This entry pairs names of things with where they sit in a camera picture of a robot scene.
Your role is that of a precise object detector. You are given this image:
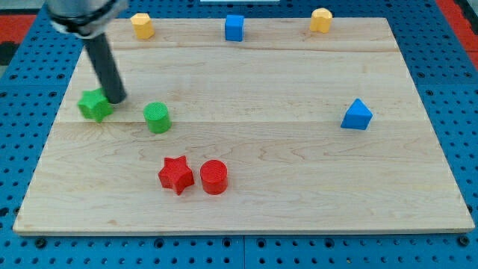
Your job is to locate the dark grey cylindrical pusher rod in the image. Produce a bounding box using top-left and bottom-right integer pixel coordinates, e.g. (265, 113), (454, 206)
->
(83, 34), (127, 104)

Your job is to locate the green cylinder block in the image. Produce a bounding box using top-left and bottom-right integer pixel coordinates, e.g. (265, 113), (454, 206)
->
(143, 102), (172, 134)

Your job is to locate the green star block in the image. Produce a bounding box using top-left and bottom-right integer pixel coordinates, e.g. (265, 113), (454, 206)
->
(77, 87), (114, 123)

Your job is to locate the yellow hexagon block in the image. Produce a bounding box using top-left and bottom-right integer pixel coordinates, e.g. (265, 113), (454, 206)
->
(130, 13), (155, 40)

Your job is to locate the red star block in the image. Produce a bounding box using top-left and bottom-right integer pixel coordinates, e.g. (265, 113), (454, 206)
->
(158, 155), (194, 196)

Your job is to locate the blue cube block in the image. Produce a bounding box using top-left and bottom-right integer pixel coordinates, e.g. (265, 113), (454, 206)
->
(225, 14), (245, 42)

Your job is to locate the red cylinder block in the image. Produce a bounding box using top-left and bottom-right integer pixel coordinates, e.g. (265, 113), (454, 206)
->
(199, 160), (228, 195)

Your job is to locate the light wooden board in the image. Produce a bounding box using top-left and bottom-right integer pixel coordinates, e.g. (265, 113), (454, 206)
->
(13, 17), (474, 236)

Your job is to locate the yellow heart block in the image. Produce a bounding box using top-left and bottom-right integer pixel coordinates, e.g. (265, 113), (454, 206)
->
(309, 7), (333, 34)

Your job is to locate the blue triangle block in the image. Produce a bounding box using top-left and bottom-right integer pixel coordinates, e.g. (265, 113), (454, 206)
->
(341, 99), (373, 130)

